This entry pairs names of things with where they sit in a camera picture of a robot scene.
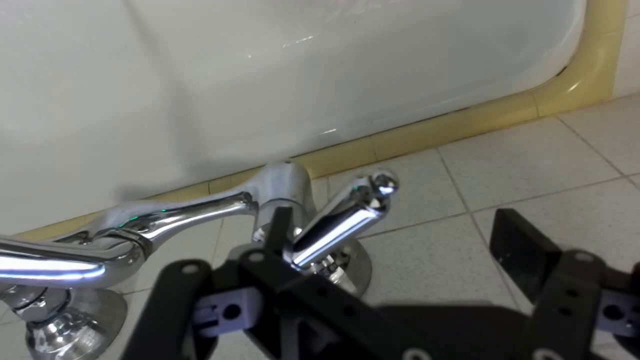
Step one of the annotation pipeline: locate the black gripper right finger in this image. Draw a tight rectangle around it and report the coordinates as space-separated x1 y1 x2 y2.
488 208 640 360

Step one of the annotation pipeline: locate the chrome faucet lever handle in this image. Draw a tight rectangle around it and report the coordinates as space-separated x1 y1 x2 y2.
282 169 401 274
0 229 159 293

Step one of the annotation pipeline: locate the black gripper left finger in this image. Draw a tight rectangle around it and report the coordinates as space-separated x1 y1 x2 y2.
122 207 428 360

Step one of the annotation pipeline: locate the white sink basin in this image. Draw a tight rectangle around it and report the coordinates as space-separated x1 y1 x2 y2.
0 0 592 237

